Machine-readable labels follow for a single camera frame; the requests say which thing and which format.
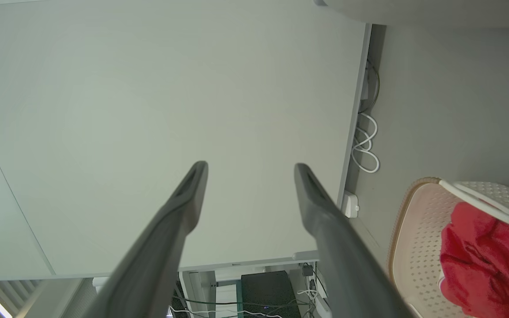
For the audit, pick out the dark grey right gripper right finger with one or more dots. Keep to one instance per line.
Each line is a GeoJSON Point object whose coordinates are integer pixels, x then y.
{"type": "Point", "coordinates": [343, 265]}

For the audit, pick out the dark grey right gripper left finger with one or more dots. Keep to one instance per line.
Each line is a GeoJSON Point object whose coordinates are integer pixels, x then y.
{"type": "Point", "coordinates": [157, 256]}

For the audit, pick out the red and white garment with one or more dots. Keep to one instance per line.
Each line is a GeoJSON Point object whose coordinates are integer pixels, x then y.
{"type": "Point", "coordinates": [484, 260]}

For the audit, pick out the white extension socket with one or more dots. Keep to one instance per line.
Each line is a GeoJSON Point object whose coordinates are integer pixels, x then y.
{"type": "Point", "coordinates": [323, 305]}

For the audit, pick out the metal desk leg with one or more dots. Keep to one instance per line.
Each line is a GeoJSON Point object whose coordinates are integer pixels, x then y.
{"type": "Point", "coordinates": [201, 291]}

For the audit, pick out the white power strip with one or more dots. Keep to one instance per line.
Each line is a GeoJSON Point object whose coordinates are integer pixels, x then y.
{"type": "Point", "coordinates": [350, 205]}

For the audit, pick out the cream perforated laundry basket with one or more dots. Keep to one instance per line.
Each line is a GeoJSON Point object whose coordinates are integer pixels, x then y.
{"type": "Point", "coordinates": [418, 247]}

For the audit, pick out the black box device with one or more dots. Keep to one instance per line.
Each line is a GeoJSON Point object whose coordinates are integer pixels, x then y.
{"type": "Point", "coordinates": [267, 291]}

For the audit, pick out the white partition panel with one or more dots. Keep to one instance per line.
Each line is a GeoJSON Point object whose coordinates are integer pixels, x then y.
{"type": "Point", "coordinates": [148, 88]}

